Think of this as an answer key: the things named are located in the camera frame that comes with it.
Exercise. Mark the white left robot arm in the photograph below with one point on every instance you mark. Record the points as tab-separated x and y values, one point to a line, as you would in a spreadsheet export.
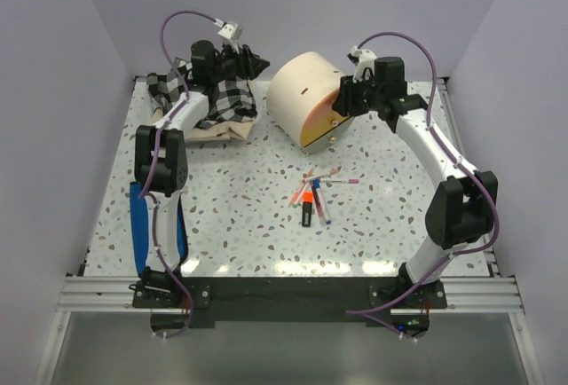
205	98

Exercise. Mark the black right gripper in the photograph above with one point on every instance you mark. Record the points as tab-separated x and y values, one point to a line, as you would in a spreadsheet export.
344	103

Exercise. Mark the beige folded cloth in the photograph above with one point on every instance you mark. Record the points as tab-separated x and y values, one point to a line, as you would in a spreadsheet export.
187	118

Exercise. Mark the grey-green bottom drawer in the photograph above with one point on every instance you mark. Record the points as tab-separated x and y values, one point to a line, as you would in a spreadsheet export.
328	138

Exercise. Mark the blue capped white marker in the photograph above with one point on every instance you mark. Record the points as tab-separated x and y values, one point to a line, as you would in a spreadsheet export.
322	202

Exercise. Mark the aluminium frame rail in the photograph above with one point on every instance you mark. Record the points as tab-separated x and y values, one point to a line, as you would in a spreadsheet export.
81	295

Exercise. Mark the orange capped marker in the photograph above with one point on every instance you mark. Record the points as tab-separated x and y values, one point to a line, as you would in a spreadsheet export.
298	194

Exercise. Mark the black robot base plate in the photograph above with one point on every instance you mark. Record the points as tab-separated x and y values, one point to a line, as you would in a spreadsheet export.
203	302

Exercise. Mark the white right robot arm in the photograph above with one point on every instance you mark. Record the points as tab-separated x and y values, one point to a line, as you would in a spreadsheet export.
463	207

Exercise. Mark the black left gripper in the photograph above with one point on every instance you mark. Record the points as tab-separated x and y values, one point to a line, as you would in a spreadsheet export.
249	65

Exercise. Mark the blue cloth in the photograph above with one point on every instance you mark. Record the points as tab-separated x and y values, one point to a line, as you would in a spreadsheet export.
139	224

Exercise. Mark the yellow drawer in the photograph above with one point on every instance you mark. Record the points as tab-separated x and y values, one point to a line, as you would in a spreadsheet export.
318	123

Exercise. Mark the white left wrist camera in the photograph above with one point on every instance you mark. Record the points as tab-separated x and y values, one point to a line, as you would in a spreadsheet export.
229	33

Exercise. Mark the round beige drawer organizer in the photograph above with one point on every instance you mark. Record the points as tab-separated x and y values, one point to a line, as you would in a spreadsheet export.
306	82

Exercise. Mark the orange black highlighter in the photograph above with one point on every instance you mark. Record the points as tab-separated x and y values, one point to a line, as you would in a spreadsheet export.
307	209

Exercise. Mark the black white checkered cloth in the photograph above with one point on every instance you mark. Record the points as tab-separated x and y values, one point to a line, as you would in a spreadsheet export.
230	101

